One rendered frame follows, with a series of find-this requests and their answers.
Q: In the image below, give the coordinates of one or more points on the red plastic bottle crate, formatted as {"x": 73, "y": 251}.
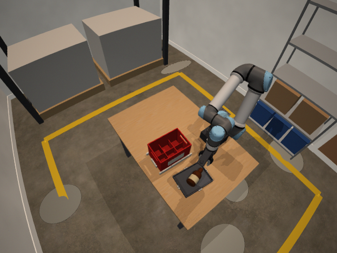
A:
{"x": 168, "y": 149}

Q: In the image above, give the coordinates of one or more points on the brown glass bottle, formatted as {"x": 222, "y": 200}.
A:
{"x": 195, "y": 177}

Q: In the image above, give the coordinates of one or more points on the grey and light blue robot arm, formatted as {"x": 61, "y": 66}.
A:
{"x": 259, "y": 81}

